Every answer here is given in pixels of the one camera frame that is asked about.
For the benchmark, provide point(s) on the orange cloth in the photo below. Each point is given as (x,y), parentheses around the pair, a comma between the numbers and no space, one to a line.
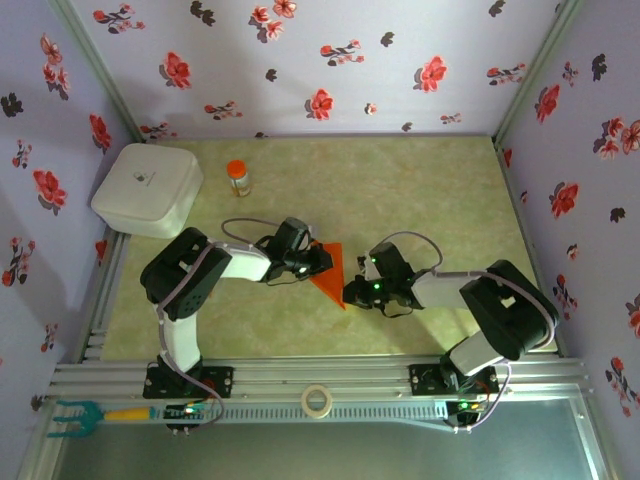
(334,280)

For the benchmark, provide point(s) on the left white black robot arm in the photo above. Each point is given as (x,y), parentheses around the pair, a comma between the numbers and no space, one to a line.
(245,260)

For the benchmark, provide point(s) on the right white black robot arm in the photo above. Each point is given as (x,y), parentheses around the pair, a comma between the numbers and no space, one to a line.
(440,292)

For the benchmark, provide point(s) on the white square plastic container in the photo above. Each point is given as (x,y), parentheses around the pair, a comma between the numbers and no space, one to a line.
(145,185)

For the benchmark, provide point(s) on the orange-capped small bottle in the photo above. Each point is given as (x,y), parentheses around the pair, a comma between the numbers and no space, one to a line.
(239,180)

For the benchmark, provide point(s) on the white tape roll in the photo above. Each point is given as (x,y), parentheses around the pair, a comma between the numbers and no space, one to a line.
(304,401)

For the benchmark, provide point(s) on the aluminium rail frame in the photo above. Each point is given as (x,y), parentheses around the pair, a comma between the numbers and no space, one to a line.
(320,372)

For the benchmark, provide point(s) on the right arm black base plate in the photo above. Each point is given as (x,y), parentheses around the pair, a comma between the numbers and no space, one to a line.
(422,380)

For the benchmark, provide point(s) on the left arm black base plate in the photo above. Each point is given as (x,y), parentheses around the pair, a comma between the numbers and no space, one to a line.
(222,380)

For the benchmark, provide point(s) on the wide aluminium side rail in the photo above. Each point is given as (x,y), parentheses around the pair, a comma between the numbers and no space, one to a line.
(97,330)

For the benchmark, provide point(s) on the aluminium corner post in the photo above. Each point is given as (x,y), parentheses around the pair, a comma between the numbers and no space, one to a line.
(100,75)
(532,75)

